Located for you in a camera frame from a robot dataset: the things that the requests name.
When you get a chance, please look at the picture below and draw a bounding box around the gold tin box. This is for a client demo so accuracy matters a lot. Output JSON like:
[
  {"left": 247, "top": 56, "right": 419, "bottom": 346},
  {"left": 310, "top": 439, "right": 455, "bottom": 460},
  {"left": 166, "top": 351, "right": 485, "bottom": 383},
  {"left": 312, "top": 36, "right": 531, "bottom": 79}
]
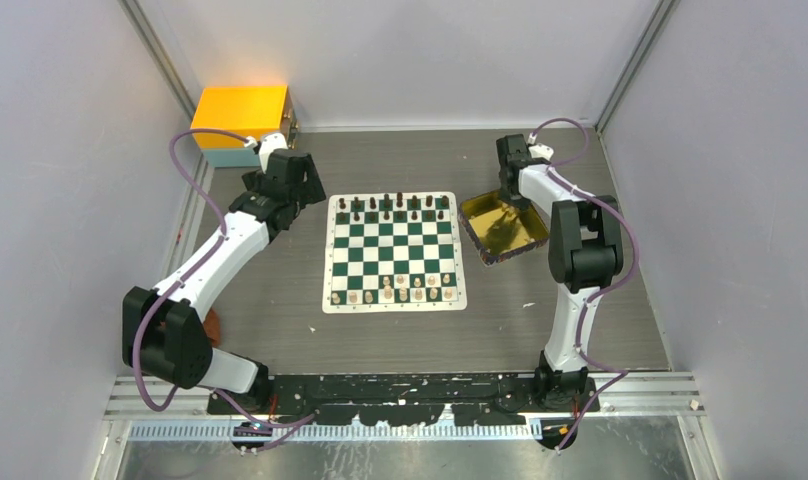
[{"left": 459, "top": 190, "right": 549, "bottom": 266}]

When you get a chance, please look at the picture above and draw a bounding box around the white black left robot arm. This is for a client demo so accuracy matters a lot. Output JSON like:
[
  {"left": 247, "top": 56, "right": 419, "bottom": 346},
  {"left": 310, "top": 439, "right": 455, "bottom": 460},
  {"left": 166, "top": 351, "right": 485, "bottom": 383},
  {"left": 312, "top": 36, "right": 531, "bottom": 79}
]
[{"left": 122, "top": 149, "right": 326, "bottom": 413}]

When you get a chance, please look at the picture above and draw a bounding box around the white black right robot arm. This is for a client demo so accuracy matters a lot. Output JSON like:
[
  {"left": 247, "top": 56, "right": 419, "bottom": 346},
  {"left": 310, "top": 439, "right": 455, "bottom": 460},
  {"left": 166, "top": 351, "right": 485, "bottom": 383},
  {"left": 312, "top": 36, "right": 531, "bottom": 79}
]
[{"left": 496, "top": 134, "right": 624, "bottom": 411}]

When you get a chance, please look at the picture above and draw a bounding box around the light blue box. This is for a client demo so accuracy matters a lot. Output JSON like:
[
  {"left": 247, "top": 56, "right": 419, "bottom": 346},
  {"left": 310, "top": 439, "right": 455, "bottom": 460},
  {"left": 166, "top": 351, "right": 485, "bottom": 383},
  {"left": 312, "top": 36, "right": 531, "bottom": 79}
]
[{"left": 193, "top": 129, "right": 294, "bottom": 168}]

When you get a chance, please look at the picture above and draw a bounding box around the yellow box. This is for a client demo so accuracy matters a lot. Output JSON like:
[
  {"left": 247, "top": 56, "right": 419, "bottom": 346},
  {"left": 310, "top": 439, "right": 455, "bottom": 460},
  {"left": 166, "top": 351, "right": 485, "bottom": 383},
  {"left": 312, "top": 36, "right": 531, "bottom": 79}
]
[{"left": 190, "top": 85, "right": 298, "bottom": 147}]

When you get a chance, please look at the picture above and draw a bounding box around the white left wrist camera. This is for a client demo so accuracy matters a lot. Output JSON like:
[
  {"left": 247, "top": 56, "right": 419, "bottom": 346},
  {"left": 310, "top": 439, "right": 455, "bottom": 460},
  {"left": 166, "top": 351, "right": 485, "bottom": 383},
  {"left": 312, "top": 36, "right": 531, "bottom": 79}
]
[{"left": 244, "top": 132, "right": 288, "bottom": 172}]

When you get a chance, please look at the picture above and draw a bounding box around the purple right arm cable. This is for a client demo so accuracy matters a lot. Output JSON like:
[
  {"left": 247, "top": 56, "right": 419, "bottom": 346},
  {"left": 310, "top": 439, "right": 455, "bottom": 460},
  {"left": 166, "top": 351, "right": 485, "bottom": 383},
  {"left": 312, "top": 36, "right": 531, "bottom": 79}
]
[{"left": 527, "top": 117, "right": 642, "bottom": 453}]

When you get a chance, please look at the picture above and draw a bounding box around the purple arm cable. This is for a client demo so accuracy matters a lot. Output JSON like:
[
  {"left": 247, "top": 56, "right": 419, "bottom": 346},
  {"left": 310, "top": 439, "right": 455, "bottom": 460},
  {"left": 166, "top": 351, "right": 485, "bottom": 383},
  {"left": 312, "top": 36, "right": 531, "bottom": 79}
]
[
  {"left": 131, "top": 128, "right": 316, "bottom": 453},
  {"left": 527, "top": 117, "right": 642, "bottom": 453}
]

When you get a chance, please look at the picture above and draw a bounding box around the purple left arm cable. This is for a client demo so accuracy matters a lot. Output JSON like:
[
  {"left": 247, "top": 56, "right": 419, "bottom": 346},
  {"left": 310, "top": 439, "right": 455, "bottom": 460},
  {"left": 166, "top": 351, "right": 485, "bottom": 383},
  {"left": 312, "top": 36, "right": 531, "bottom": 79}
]
[{"left": 131, "top": 128, "right": 316, "bottom": 453}]

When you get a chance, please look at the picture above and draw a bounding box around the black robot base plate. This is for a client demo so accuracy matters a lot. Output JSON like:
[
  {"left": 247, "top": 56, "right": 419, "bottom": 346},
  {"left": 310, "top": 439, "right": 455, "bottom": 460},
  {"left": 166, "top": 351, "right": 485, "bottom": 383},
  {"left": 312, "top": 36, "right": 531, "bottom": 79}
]
[{"left": 232, "top": 372, "right": 596, "bottom": 427}]

